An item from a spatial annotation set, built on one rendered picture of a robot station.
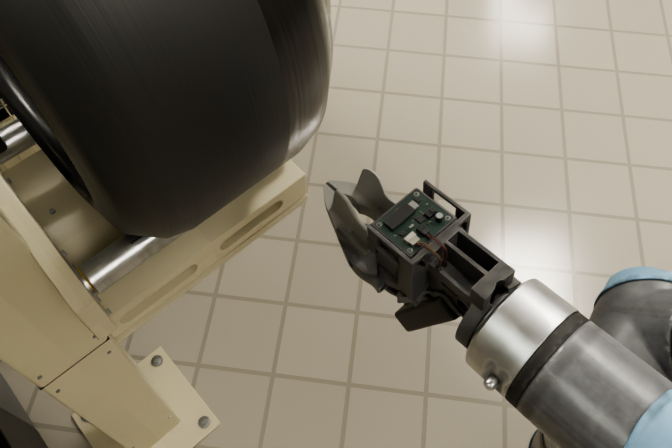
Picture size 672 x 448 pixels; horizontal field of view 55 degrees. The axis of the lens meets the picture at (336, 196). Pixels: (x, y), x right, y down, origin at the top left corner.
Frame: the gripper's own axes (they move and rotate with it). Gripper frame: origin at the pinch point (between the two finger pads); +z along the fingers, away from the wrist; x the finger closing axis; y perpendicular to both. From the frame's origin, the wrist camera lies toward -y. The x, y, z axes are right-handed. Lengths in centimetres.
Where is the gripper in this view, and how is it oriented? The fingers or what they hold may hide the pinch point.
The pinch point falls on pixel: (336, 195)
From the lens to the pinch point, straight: 64.5
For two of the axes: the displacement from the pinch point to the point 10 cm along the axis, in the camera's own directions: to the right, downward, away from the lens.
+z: -6.7, -5.6, 4.9
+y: -0.8, -6.0, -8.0
